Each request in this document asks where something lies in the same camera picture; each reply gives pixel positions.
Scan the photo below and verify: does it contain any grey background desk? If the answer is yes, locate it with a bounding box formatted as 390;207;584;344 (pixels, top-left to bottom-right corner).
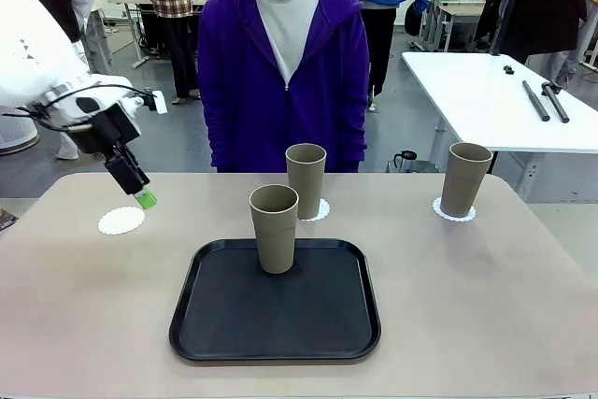
420;0;487;52

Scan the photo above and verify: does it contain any grey container with black handle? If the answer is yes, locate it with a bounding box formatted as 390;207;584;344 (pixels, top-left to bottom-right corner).
386;150;440;174

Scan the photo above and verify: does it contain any person in purple hoodie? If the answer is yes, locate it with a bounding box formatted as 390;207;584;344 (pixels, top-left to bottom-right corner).
198;0;371;174

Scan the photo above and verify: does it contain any person's left forearm purple sleeve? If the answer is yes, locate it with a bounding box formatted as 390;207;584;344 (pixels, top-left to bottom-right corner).
343;104;370;172

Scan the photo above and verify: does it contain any white cylindrical floor unit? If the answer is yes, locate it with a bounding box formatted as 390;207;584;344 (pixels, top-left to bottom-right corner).
0;113;39;156

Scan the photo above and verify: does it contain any dark flat object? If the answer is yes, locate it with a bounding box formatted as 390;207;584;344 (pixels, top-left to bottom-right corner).
0;208;20;232

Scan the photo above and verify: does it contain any white scalloped paper coaster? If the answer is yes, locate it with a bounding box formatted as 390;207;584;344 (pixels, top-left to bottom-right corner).
297;197;332;222
432;196;477;223
97;206;146;236

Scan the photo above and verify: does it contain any left wrist camera white plate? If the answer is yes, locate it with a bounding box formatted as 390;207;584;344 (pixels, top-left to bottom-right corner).
139;88;168;115

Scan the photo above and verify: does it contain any black plastic serving tray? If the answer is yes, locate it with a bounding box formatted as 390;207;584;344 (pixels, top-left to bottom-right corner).
168;237;382;363

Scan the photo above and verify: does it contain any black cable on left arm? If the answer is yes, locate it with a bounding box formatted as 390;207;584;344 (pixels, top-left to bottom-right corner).
0;83;158;134

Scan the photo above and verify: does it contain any large white table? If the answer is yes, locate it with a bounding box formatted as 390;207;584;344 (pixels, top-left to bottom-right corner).
401;50;598;175

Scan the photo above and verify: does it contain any person's right forearm purple sleeve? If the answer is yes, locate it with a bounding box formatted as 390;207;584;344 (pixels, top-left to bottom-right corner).
203;104;230;172

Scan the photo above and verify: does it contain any black metal rod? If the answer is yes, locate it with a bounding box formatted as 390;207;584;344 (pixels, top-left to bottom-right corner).
541;82;571;123
521;79;551;121

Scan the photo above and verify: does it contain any black backpack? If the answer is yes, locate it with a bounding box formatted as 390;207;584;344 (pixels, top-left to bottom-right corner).
404;0;424;36

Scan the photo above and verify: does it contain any person in grey trousers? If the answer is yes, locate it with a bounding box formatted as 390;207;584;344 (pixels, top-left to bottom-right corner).
69;0;118;78

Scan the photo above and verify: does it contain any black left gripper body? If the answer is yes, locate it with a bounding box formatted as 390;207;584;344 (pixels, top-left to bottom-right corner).
69;104;141;164

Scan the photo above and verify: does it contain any black coat on rack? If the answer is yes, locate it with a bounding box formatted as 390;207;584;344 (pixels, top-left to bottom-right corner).
474;0;589;64

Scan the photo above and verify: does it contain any tall beige cup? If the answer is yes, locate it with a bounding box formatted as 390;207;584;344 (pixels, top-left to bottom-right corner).
441;141;494;219
285;143;327;221
249;183;300;275

